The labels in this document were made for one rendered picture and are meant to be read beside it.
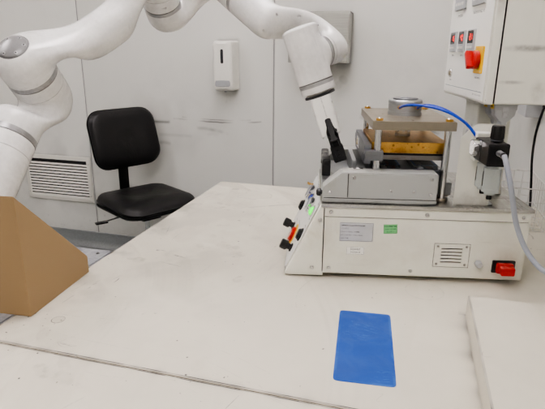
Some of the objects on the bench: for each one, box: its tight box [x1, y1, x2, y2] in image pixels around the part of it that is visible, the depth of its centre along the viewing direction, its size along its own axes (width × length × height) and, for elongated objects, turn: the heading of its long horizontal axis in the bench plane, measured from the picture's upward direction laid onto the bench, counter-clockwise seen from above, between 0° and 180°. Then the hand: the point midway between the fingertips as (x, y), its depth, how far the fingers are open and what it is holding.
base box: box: [285, 172, 532, 280], centre depth 126 cm, size 54×38×17 cm
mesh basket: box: [501, 169, 545, 232], centre depth 159 cm, size 22×26×13 cm
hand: (338, 152), depth 124 cm, fingers closed
